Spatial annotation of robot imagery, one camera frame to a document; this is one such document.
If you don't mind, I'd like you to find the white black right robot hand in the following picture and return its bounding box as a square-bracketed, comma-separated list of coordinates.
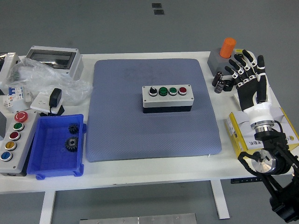
[224, 49, 274, 126]

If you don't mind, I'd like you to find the white blue circuit breaker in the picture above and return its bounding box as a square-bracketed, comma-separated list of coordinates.
[2, 85, 25, 114]

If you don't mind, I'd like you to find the orange cylinder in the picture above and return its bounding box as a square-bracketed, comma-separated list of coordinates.
[219, 37, 236, 59]

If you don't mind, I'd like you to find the black power adapter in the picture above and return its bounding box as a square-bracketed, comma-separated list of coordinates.
[48, 88, 63, 109]

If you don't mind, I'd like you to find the blue plastic bin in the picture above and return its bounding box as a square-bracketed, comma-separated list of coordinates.
[27, 113, 87, 180]

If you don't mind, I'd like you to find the blue-grey mat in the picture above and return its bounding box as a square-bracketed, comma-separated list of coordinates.
[85, 58, 222, 163]

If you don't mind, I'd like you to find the dark blue capacitor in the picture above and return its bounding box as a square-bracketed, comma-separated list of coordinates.
[214, 80, 225, 94]

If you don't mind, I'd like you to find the white wall socket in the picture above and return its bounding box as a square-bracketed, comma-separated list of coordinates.
[30, 92, 64, 115]

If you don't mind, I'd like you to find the white table leg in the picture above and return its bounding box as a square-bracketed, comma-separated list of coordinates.
[209, 180, 231, 220]
[39, 190, 57, 224]

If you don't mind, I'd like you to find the grey switch box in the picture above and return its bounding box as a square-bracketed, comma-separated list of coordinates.
[207, 48, 246, 77]

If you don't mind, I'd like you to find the grey four-button control box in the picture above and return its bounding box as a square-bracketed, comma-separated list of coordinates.
[142, 84, 195, 114]

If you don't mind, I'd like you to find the white wall switch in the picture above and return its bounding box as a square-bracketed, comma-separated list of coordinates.
[233, 92, 242, 110]

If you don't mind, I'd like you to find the large black gear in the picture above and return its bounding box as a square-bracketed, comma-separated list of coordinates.
[64, 136, 79, 154]

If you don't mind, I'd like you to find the grey clear-lid distribution box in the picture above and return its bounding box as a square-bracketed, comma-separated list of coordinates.
[25, 45, 84, 81]

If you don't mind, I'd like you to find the white yellow cardboard box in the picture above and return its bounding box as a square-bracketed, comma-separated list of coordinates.
[224, 107, 299, 157]

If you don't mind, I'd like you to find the grey five-button control box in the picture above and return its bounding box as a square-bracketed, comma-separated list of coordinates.
[0, 111, 40, 177]

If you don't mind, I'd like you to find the white enclosure box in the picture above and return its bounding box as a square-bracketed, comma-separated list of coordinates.
[0, 52, 21, 94]

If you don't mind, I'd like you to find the black table control panel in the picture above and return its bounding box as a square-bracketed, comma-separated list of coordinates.
[230, 176, 263, 184]

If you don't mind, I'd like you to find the clear plastic bag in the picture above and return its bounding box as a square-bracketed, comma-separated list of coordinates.
[4, 57, 93, 105]

